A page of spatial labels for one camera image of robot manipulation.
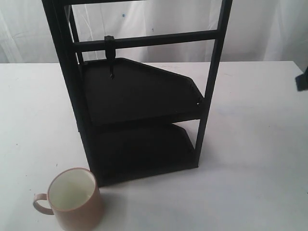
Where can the pink ceramic mug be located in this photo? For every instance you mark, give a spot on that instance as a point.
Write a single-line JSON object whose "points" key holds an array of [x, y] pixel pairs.
{"points": [[73, 197]]}

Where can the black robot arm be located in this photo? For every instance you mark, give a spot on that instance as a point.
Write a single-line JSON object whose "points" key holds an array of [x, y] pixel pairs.
{"points": [[302, 81]]}

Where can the black metal shelf rack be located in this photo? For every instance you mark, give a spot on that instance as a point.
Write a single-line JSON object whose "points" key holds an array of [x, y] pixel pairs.
{"points": [[146, 121]]}

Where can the white backdrop curtain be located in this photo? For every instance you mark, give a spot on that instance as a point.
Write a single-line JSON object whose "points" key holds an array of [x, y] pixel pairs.
{"points": [[258, 30]]}

